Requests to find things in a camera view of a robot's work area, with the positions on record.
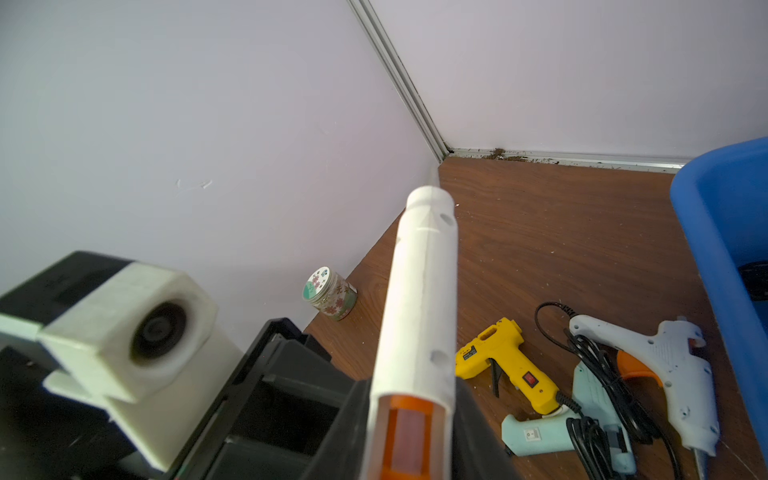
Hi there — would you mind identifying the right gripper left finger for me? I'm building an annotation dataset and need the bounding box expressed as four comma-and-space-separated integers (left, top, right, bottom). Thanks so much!
300, 379, 371, 480

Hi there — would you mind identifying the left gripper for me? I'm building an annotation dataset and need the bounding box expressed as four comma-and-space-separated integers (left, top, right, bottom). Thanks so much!
164, 318, 354, 479

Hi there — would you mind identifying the small white glue gun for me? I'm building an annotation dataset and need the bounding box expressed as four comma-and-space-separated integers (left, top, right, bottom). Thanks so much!
360, 186, 458, 479

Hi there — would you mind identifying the yellow glue gun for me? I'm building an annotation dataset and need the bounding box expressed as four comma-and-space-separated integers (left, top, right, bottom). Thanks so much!
455, 317, 579, 415

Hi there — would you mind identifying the small mint glue gun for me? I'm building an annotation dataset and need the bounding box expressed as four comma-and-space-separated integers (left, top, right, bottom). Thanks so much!
501, 362, 637, 479

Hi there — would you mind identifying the blue plastic storage box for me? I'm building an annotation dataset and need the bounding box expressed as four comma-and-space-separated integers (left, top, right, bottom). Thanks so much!
670, 138, 767, 450

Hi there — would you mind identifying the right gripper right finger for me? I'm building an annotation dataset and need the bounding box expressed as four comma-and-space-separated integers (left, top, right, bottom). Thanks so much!
451, 377, 519, 480

